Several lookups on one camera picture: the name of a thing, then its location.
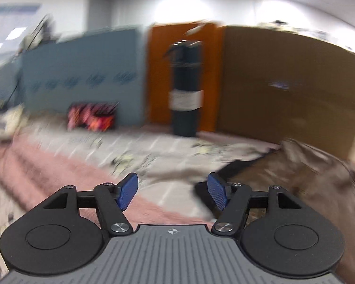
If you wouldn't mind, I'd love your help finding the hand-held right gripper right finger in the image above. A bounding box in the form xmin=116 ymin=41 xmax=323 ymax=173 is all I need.
xmin=207 ymin=172 xmax=303 ymax=236

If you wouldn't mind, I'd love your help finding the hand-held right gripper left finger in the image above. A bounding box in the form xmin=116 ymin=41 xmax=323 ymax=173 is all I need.
xmin=43 ymin=172 xmax=139 ymax=236

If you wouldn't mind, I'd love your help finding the brown grey garment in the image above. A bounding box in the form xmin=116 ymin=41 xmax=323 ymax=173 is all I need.
xmin=142 ymin=138 xmax=355 ymax=275

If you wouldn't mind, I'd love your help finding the red and black patterned bag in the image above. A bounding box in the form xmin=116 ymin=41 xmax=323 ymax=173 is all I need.
xmin=67 ymin=102 xmax=119 ymax=132

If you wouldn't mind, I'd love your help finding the pink and white patterned blanket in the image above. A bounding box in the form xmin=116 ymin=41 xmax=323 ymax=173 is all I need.
xmin=0 ymin=118 xmax=281 ymax=275

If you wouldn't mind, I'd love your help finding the black cylinder with white label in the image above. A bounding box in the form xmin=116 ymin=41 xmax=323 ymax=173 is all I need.
xmin=163 ymin=40 xmax=203 ymax=138

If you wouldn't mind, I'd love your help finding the orange wooden door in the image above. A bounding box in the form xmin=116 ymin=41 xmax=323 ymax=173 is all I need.
xmin=147 ymin=21 xmax=226 ymax=133

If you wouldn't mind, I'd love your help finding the brown cardboard panel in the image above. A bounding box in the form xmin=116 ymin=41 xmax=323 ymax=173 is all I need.
xmin=218 ymin=25 xmax=355 ymax=160

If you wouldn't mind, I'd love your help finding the blue partition panel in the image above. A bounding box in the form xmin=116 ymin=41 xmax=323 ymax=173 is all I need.
xmin=19 ymin=26 xmax=145 ymax=129

